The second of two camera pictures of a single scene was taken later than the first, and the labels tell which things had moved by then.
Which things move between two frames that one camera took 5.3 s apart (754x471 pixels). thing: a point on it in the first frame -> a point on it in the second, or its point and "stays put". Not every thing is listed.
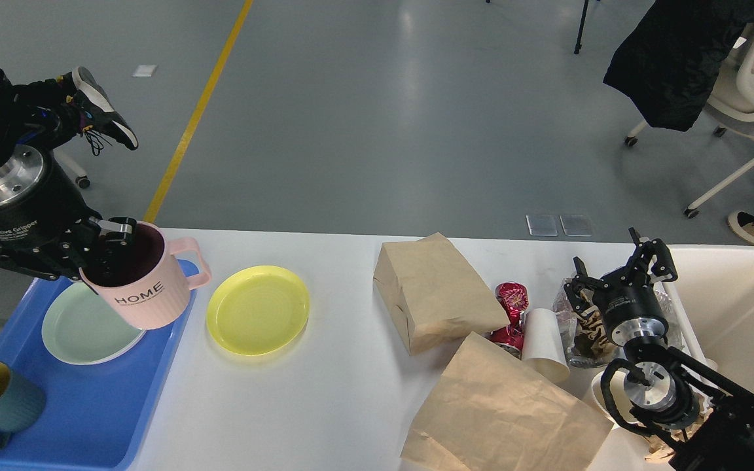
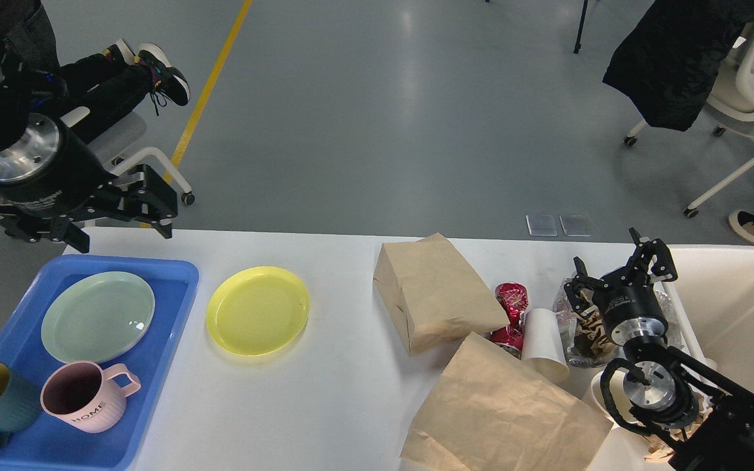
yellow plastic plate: (258, 311) stays put
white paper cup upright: (618, 392) stays put
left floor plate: (542, 225) stays put
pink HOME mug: (143, 278) -> (85, 394)
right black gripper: (631, 306) stays put
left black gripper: (18, 201) -> (35, 162)
